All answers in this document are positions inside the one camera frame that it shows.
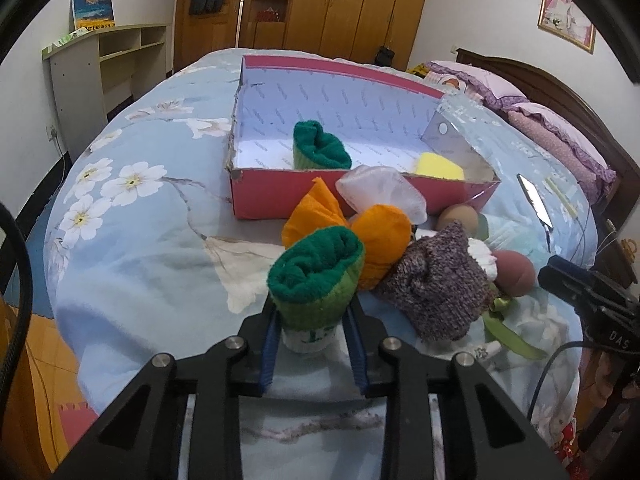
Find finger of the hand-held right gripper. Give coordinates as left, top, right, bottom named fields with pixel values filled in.
left=547, top=255, right=601, bottom=286
left=537, top=267, right=596, bottom=308

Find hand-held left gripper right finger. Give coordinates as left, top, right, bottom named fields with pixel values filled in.
left=345, top=300, right=571, bottom=480

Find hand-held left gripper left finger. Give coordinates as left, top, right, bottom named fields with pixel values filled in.
left=62, top=302, right=281, bottom=480

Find pink soft ball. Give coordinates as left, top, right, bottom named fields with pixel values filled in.
left=492, top=250, right=538, bottom=297

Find light blue cloth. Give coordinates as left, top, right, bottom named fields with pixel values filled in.
left=477, top=212, right=548, bottom=261

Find green white sock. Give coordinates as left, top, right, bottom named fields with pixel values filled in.
left=292, top=120, right=353, bottom=171
left=267, top=226, right=366, bottom=358

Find purple knitted sock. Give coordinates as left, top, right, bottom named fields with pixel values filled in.
left=375, top=221, right=498, bottom=343

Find orange socks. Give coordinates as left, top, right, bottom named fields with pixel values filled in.
left=350, top=204, right=413, bottom=291

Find tan soft ball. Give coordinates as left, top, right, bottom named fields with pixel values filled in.
left=436, top=204, right=481, bottom=236

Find pink cardboard box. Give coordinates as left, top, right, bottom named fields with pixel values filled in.
left=226, top=54, right=502, bottom=221

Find white translucent sock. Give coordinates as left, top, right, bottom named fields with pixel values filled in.
left=335, top=165, right=428, bottom=223

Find wooden nightstand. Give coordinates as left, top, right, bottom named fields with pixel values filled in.
left=595, top=220, right=640, bottom=288

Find white cloth with green ribbon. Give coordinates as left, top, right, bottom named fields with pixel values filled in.
left=467, top=237, right=548, bottom=361

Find smartphone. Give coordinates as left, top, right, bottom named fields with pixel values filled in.
left=517, top=174, right=555, bottom=233

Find person's patterned clothing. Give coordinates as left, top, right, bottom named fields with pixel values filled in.
left=570, top=352, right=640, bottom=466

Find pink ruffled pillow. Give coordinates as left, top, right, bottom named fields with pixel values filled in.
left=505, top=102, right=617, bottom=206

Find yellow sponge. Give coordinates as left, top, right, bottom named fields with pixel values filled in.
left=416, top=152, right=466, bottom=181

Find dark wooden headboard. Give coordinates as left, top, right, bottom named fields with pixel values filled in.
left=455, top=48, right=626, bottom=231

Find purple ruffled pillow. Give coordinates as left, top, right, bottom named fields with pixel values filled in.
left=425, top=60, right=526, bottom=111

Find cartoon print pillow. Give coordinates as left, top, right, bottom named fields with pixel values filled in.
left=429, top=72, right=468, bottom=95

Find wooden door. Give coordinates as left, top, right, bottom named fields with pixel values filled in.
left=172, top=0, right=248, bottom=73

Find grey shelf desk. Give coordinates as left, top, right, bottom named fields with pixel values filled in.
left=41, top=23, right=168, bottom=163

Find wooden wardrobe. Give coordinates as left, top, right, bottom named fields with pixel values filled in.
left=237, top=0, right=435, bottom=68

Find green white packet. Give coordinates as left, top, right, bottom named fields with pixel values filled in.
left=42, top=30, right=96, bottom=57

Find blue yellow painting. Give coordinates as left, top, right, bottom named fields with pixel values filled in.
left=71, top=0, right=117, bottom=30

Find phone charging cable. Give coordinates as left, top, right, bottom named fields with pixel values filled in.
left=545, top=210, right=603, bottom=271

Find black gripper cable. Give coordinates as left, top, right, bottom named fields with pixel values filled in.
left=527, top=342, right=586, bottom=421
left=0, top=205, right=33, bottom=411

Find framed wall picture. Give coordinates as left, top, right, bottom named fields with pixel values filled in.
left=537, top=0, right=597, bottom=55

